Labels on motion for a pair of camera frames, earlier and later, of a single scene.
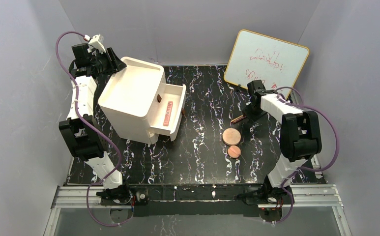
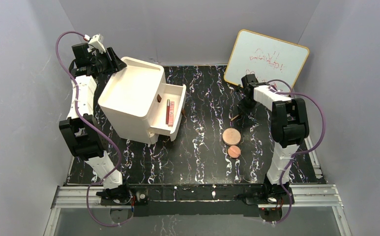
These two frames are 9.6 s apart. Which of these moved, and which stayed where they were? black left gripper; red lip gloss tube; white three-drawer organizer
Moved: red lip gloss tube
Stayed: white three-drawer organizer; black left gripper
